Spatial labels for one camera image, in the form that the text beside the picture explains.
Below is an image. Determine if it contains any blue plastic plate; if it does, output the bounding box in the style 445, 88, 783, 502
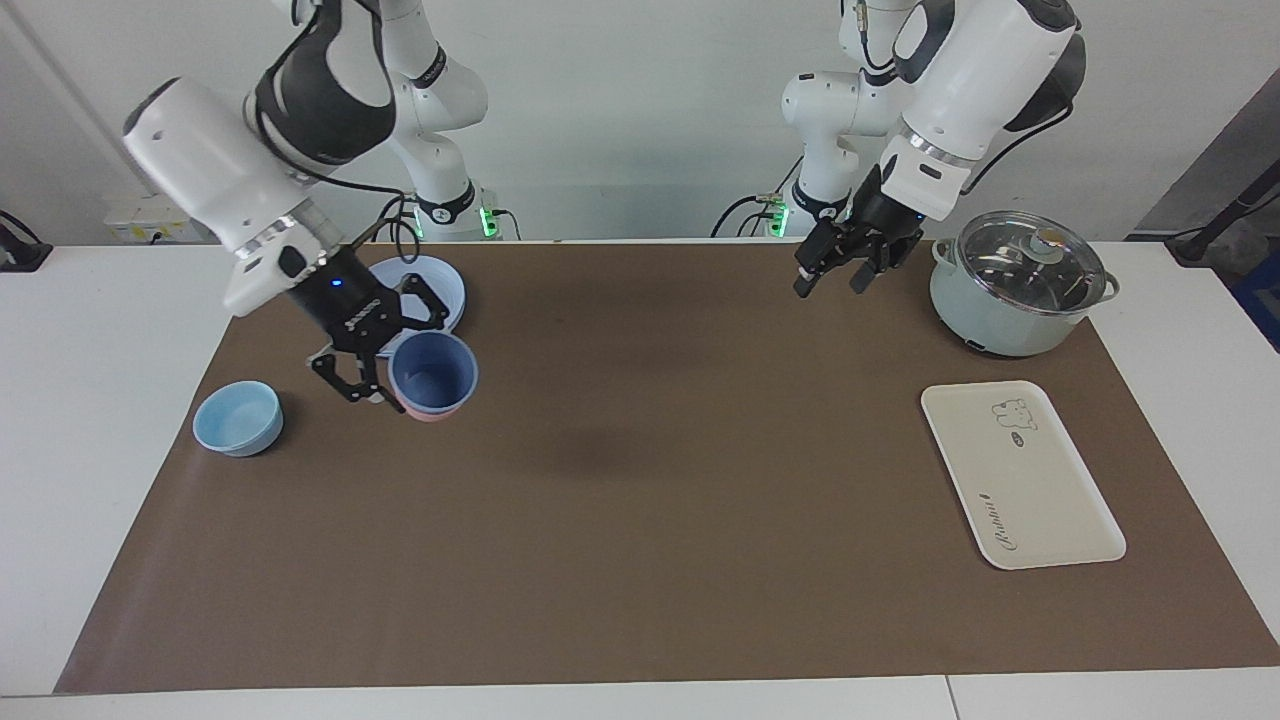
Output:
368, 255, 468, 333

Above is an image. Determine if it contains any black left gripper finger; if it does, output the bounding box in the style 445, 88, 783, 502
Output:
794, 232, 843, 300
849, 248, 897, 295

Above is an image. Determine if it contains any cream rectangular tray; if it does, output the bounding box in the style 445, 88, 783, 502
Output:
920, 380, 1128, 571

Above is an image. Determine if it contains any glass pot lid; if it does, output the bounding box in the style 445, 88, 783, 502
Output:
954, 210, 1111, 317

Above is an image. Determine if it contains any black base cable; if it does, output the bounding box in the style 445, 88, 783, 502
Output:
711, 150, 807, 239
370, 193, 415, 242

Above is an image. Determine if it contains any blue plastic cup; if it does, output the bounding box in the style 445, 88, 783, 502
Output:
388, 331, 480, 414

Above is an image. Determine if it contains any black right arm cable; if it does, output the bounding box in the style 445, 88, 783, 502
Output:
252, 95, 423, 269

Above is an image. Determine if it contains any black stand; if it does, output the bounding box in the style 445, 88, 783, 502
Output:
1165, 160, 1280, 268

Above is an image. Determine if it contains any black clamp mount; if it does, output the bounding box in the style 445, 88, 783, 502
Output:
0, 210, 53, 273

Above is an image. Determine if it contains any light blue bowl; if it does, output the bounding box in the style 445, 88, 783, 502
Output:
192, 380, 284, 458

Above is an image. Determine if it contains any white power strip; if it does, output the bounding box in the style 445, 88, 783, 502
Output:
105, 195, 216, 244

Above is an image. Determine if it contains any pink plastic cup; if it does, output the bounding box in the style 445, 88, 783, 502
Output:
398, 393, 467, 425

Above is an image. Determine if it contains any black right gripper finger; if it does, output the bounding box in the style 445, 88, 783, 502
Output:
308, 343, 393, 414
396, 272, 452, 334

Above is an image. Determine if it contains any brown table mat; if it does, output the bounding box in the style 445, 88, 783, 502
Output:
53, 240, 1280, 696

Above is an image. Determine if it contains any blue box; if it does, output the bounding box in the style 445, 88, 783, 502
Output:
1230, 250, 1280, 351

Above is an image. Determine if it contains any pale green cooking pot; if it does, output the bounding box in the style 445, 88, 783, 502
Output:
930, 238, 1121, 358

